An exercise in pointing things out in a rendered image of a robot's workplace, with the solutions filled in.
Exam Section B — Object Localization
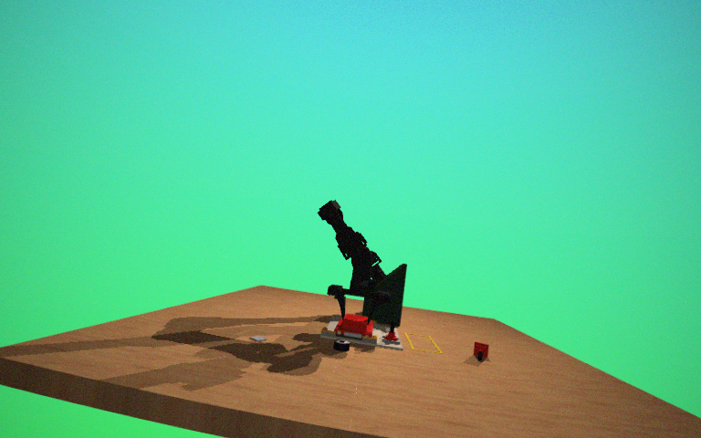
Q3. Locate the black toy tyre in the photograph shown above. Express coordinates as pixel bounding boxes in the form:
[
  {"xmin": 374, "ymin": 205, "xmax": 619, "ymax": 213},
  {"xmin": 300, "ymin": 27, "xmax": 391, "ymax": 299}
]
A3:
[{"xmin": 333, "ymin": 339, "xmax": 350, "ymax": 352}]

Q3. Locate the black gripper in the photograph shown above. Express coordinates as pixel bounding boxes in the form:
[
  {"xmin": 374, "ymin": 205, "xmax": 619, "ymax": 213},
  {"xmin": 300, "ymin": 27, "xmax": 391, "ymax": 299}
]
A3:
[{"xmin": 327, "ymin": 269, "xmax": 391, "ymax": 325}]

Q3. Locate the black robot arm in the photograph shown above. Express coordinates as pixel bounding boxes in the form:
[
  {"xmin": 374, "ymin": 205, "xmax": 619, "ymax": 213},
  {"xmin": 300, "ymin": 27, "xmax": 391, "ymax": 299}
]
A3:
[{"xmin": 318, "ymin": 200, "xmax": 387, "ymax": 297}]

